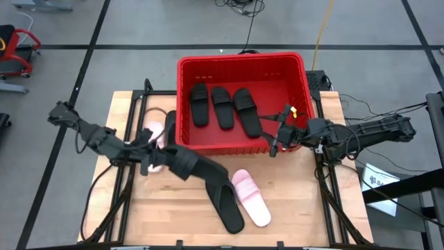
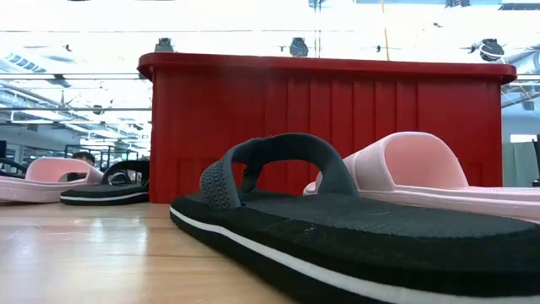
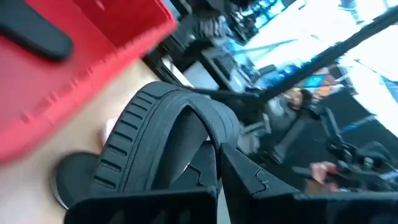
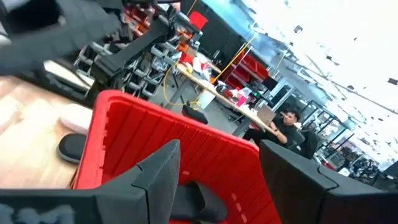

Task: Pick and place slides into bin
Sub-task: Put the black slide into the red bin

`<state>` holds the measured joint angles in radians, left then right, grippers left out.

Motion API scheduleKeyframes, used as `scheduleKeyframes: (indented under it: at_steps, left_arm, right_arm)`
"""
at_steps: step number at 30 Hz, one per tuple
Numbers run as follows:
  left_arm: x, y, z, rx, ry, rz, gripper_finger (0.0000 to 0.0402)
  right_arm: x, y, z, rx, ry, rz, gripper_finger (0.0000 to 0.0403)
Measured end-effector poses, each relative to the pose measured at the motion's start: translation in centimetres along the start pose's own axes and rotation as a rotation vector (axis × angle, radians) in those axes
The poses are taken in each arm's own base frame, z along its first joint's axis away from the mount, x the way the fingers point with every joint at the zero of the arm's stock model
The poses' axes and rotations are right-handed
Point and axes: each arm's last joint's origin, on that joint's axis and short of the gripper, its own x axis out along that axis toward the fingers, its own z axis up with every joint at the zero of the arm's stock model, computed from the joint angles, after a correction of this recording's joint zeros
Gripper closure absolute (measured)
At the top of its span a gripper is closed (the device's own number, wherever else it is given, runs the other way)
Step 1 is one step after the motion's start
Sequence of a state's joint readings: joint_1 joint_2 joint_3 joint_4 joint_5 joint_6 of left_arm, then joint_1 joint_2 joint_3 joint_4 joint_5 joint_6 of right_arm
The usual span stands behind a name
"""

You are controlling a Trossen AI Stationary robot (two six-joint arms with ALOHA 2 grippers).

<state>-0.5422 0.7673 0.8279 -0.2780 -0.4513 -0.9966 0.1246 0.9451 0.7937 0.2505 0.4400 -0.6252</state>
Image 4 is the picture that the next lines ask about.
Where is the yellow cable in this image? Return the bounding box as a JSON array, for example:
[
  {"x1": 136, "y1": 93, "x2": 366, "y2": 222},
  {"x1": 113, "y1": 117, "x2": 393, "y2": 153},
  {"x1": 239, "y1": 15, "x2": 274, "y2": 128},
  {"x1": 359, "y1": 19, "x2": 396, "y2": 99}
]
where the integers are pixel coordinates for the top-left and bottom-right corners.
[{"x1": 162, "y1": 60, "x2": 200, "y2": 109}]

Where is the black monitor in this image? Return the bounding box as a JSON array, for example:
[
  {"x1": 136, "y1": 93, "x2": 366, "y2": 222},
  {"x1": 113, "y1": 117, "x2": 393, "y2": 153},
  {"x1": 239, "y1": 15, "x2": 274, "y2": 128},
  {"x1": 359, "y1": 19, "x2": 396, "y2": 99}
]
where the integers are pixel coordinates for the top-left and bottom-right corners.
[{"x1": 262, "y1": 76, "x2": 279, "y2": 91}]

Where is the grey storage drawer rack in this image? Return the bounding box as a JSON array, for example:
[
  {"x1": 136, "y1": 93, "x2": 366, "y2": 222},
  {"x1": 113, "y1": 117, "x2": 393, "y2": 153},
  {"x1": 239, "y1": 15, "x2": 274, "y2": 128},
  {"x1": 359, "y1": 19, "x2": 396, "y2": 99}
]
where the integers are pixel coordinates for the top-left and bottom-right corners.
[{"x1": 74, "y1": 30, "x2": 187, "y2": 97}]

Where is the red plastic bin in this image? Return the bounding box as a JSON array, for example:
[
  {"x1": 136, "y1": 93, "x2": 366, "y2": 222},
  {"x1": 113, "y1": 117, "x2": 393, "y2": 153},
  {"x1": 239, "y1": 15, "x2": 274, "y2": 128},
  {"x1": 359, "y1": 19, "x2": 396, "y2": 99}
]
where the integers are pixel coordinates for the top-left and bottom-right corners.
[{"x1": 70, "y1": 89, "x2": 282, "y2": 224}]

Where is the long wooden workbench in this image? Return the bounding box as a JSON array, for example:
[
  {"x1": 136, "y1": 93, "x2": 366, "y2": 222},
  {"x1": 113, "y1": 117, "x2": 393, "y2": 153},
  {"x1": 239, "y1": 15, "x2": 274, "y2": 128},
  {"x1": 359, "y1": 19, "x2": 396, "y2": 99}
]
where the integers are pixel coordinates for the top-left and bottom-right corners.
[{"x1": 164, "y1": 62, "x2": 277, "y2": 138}]

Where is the red box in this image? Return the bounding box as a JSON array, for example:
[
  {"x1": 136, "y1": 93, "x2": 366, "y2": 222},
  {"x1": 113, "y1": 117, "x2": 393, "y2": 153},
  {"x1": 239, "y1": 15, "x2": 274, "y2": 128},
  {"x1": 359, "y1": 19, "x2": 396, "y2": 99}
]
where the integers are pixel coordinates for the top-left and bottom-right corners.
[{"x1": 188, "y1": 11, "x2": 208, "y2": 30}]

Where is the black strap slide sandal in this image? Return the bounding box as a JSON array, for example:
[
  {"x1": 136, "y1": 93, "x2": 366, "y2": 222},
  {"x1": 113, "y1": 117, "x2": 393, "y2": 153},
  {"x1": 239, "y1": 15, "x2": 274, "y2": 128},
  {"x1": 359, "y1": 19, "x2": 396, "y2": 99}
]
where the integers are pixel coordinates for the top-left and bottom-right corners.
[{"x1": 170, "y1": 180, "x2": 228, "y2": 223}]

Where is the brown cardboard box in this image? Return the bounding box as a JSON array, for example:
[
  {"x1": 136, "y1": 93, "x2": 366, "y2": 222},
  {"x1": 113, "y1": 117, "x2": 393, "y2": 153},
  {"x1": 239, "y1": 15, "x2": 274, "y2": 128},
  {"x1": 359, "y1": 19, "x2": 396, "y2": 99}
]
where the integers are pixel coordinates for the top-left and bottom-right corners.
[{"x1": 256, "y1": 104, "x2": 277, "y2": 125}]

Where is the pink slide sandal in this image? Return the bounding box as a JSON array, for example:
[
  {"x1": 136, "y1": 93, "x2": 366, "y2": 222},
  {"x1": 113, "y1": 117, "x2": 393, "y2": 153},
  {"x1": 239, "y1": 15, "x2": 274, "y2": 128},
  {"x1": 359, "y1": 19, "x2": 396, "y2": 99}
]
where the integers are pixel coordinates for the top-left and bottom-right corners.
[{"x1": 58, "y1": 103, "x2": 93, "y2": 135}]

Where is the black stool seat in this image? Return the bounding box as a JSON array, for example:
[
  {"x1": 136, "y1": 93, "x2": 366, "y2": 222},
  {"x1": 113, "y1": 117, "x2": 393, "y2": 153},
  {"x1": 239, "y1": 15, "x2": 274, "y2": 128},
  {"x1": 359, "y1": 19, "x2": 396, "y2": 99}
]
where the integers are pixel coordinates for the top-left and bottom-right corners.
[{"x1": 182, "y1": 104, "x2": 210, "y2": 125}]

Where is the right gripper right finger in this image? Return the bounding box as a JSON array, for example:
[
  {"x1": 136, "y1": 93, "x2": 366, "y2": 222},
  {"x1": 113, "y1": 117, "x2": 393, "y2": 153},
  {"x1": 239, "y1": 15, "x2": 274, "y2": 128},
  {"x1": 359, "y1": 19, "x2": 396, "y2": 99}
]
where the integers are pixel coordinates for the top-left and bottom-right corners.
[{"x1": 259, "y1": 139, "x2": 398, "y2": 224}]

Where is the yellow hose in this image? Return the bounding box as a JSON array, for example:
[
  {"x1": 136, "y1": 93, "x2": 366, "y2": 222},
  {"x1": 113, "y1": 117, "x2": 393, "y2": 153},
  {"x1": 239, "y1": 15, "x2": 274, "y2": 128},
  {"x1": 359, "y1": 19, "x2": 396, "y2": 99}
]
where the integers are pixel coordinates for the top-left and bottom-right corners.
[{"x1": 213, "y1": 39, "x2": 254, "y2": 83}]

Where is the person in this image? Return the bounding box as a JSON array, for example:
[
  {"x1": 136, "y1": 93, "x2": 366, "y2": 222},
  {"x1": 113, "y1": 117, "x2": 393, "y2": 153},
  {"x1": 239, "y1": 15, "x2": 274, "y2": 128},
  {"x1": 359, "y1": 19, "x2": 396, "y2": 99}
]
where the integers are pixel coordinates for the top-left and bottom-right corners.
[{"x1": 242, "y1": 107, "x2": 302, "y2": 147}]

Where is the black office chair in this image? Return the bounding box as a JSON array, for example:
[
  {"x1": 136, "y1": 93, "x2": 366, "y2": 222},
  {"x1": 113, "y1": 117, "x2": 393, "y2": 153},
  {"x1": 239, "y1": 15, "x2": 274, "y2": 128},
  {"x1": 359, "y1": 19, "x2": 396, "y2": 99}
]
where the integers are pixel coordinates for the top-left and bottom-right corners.
[{"x1": 292, "y1": 129, "x2": 321, "y2": 160}]

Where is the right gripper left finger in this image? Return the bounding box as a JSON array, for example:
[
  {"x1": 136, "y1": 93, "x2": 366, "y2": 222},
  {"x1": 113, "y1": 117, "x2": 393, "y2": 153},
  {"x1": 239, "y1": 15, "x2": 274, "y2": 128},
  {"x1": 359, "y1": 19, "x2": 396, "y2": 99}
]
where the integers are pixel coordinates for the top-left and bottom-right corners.
[{"x1": 96, "y1": 139, "x2": 181, "y2": 224}]

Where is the red storage bin rack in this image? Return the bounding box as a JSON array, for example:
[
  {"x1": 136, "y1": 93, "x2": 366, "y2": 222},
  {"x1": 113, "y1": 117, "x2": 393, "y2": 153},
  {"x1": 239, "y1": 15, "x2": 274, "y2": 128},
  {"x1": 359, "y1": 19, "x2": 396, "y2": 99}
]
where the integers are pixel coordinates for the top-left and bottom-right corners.
[{"x1": 222, "y1": 49, "x2": 270, "y2": 90}]

